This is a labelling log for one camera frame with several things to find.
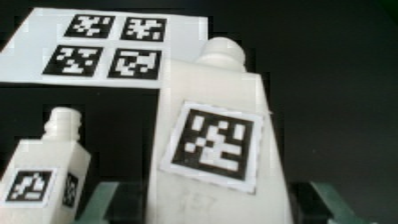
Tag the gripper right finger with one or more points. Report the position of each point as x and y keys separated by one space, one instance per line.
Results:
x=344 y=215

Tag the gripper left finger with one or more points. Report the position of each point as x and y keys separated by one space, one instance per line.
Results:
x=95 y=212

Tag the white stool leg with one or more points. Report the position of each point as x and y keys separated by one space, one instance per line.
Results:
x=216 y=176
x=46 y=175

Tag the white marker sheet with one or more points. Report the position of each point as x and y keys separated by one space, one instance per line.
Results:
x=101 y=48

